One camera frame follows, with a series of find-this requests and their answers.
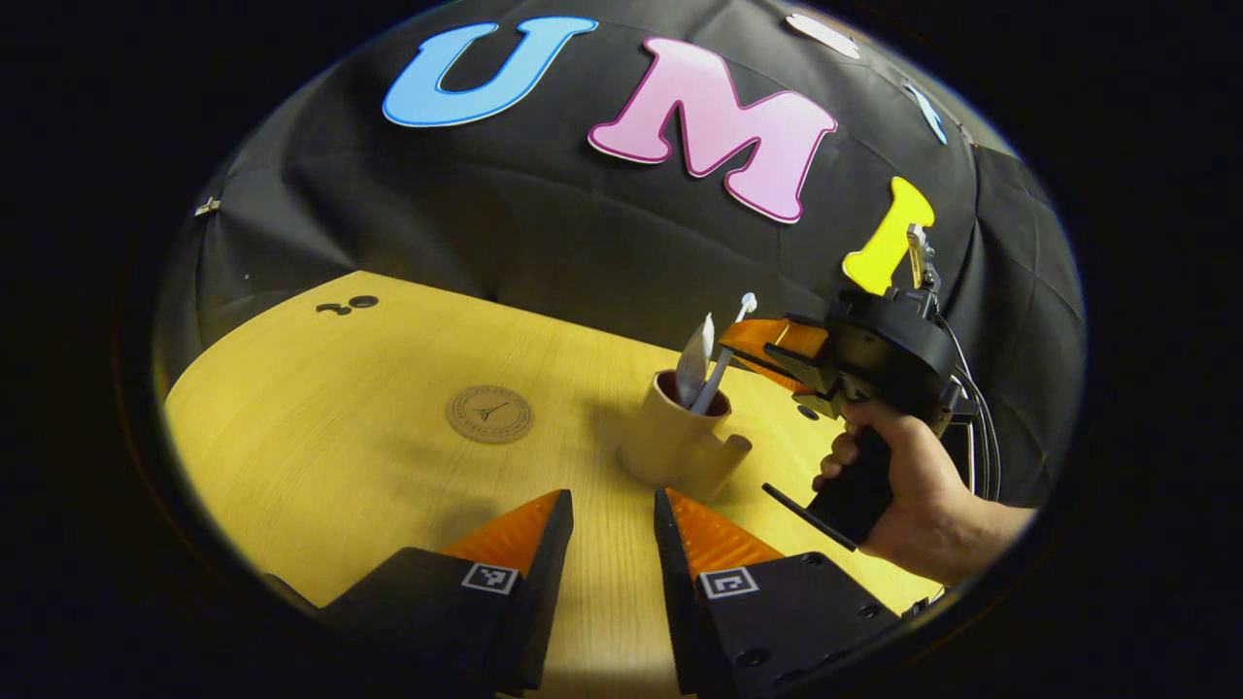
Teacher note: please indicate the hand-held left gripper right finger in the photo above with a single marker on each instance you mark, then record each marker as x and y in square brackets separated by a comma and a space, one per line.
[680, 592]

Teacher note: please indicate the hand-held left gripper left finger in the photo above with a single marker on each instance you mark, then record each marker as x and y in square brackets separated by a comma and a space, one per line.
[544, 592]

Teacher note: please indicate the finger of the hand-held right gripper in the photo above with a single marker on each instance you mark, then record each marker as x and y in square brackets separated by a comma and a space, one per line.
[767, 340]

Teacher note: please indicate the white toothbrush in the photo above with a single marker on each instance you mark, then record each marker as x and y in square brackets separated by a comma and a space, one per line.
[723, 359]

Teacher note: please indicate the white toothpaste tube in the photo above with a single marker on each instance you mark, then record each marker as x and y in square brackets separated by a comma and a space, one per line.
[694, 359]

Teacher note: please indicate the beige cup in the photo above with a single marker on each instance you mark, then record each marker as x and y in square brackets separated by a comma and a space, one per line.
[660, 442]

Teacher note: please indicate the round brown coaster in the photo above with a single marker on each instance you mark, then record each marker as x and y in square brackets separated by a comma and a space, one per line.
[489, 415]

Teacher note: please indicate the wooden desktop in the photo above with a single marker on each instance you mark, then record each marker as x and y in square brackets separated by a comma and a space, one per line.
[320, 466]

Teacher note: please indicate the black backdrop cloth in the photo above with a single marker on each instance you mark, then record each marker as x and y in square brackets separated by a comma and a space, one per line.
[486, 214]

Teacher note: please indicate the small cloth clip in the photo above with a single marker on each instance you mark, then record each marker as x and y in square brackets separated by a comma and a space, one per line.
[207, 206]

